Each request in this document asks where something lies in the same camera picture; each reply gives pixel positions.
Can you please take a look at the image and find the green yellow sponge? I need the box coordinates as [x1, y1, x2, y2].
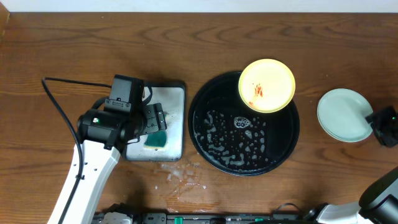
[144, 131, 167, 148]

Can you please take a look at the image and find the yellow plate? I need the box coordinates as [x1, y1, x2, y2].
[238, 58, 296, 113]

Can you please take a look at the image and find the black rectangular soapy tray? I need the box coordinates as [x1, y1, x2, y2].
[123, 82, 185, 162]

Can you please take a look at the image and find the black round tray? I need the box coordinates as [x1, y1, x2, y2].
[188, 72, 300, 176]

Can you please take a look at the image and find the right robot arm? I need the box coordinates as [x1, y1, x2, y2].
[303, 106, 397, 224]

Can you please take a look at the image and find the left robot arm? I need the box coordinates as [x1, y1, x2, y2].
[45, 75, 167, 223]

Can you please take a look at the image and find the left black cable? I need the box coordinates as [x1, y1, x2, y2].
[41, 77, 113, 224]

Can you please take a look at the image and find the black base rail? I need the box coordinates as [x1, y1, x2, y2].
[93, 203, 312, 224]

